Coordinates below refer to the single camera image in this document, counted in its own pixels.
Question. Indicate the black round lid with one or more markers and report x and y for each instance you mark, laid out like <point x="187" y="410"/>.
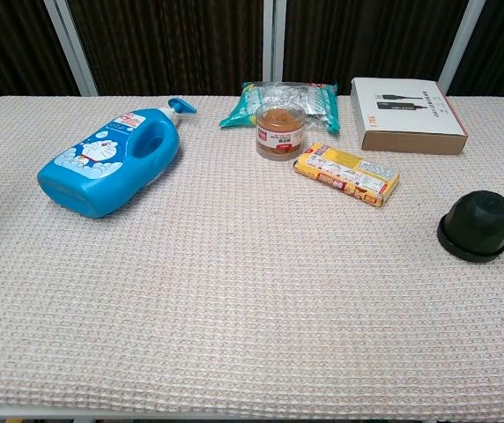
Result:
<point x="450" y="249"/>

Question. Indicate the black dice cup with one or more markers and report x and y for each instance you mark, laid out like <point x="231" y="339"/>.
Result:
<point x="481" y="220"/>

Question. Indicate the beige waffle tablecloth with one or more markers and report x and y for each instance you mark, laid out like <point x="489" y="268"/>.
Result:
<point x="234" y="286"/>

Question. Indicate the clear round jar brown contents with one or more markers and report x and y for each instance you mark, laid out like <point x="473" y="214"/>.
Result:
<point x="279" y="132"/>

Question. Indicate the teal snack bag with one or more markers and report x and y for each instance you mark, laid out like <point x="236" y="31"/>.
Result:
<point x="239" y="112"/>

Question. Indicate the yellow snack box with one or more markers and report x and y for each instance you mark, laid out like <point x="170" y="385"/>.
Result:
<point x="349" y="174"/>

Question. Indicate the blue pump bottle with cartoon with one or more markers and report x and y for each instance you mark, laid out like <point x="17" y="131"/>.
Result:
<point x="102" y="176"/>

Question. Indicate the dark brown curtain panel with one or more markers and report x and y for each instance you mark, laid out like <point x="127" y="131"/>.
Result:
<point x="366" y="39"/>
<point x="9" y="48"/>
<point x="503" y="48"/>
<point x="168" y="44"/>

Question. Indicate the white partition frame post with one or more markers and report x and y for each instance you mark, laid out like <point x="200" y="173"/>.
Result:
<point x="461" y="44"/>
<point x="73" y="48"/>
<point x="274" y="39"/>

